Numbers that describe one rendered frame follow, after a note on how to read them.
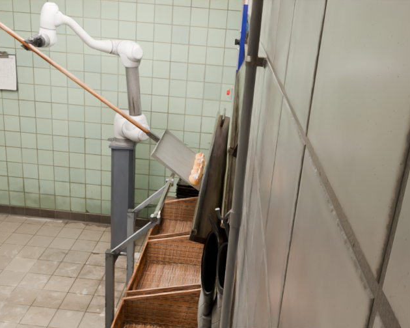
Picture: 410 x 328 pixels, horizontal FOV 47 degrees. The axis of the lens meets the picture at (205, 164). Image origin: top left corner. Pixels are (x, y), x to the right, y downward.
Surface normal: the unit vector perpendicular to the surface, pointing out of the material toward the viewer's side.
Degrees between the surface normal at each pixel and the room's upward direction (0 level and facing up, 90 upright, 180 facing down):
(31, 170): 90
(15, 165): 90
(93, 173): 90
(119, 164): 90
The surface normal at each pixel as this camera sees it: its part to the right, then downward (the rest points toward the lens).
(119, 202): -0.03, 0.33
